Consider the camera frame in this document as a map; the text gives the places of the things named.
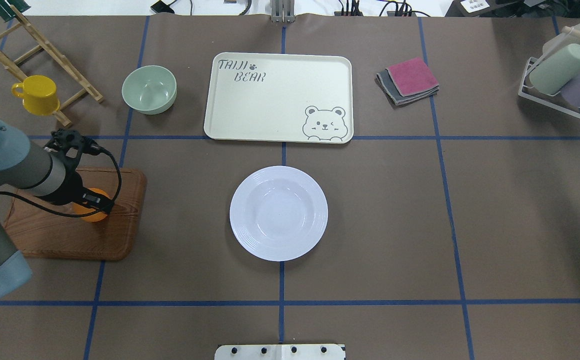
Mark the grey cloth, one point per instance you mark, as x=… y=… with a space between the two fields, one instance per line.
x=390 y=89

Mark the green cup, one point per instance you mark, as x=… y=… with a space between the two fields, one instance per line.
x=555 y=71

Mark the yellow cup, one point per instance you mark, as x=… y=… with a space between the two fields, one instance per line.
x=38 y=94

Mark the cream bear print tray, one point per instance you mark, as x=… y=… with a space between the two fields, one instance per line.
x=280 y=98

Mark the brown wooden cutting board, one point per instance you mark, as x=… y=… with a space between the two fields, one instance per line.
x=39 y=234

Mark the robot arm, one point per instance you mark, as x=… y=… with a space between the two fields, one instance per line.
x=42 y=176

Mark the white cup rack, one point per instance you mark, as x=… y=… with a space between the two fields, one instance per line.
x=567 y=35

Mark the white round plate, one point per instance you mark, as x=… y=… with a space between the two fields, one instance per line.
x=278 y=213

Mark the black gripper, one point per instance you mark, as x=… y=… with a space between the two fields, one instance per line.
x=73 y=190

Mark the green ceramic bowl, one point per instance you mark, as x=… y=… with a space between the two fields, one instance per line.
x=150 y=89

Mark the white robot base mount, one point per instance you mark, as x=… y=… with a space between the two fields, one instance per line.
x=302 y=351

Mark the pink cloth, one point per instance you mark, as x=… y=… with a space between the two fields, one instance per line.
x=412 y=77

